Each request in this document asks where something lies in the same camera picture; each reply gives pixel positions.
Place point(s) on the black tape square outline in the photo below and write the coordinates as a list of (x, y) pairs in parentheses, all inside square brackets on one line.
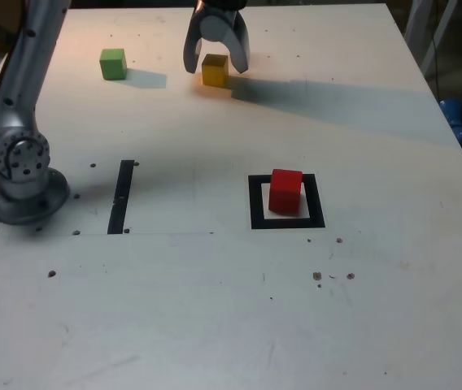
[(316, 203)]

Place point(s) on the yellow cube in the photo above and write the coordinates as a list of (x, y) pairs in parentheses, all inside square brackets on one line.
[(214, 75)]

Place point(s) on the black tape strip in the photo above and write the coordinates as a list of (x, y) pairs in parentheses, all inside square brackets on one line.
[(120, 195)]

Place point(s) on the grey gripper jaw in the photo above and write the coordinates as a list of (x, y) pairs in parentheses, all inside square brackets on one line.
[(219, 28), (192, 44)]

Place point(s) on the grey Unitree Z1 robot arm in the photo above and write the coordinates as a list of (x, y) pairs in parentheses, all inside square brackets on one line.
[(15, 101)]

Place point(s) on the blue round object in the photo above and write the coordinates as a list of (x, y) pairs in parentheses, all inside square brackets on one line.
[(454, 113)]

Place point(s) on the white metal frame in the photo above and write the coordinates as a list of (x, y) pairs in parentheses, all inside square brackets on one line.
[(413, 16)]

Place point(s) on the red cube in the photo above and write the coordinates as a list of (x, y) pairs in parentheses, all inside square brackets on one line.
[(284, 195)]

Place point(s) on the green cube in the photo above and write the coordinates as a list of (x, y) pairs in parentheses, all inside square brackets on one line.
[(113, 65)]

